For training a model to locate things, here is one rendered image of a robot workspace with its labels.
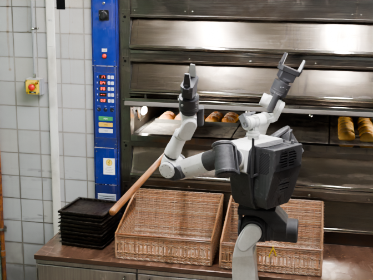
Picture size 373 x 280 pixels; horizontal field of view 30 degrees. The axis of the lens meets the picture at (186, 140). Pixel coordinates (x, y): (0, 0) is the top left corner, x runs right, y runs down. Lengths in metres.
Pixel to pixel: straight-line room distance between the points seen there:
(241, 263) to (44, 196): 1.68
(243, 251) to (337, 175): 1.05
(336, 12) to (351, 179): 0.96
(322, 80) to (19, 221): 2.15
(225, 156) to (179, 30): 1.27
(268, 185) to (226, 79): 1.15
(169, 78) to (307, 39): 0.84
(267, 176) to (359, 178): 1.16
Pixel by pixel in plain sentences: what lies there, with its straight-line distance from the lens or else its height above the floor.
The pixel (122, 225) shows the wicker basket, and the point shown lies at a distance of 4.06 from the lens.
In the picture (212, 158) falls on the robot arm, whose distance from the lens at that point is 3.07.
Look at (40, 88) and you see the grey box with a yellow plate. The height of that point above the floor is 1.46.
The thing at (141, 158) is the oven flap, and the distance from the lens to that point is 4.30.
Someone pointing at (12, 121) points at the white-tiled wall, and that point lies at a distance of 4.54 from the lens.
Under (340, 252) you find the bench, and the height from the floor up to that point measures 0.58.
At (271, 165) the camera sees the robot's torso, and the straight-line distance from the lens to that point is 3.07.
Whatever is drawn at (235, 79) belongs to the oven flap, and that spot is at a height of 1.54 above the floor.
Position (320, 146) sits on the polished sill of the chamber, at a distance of 4.12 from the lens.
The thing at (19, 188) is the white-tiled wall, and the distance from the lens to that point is 4.64.
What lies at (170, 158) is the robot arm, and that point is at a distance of 3.19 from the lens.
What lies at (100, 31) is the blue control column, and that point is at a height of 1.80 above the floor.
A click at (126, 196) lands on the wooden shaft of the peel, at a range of 3.04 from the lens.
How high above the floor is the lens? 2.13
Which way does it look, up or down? 13 degrees down
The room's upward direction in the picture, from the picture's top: 1 degrees clockwise
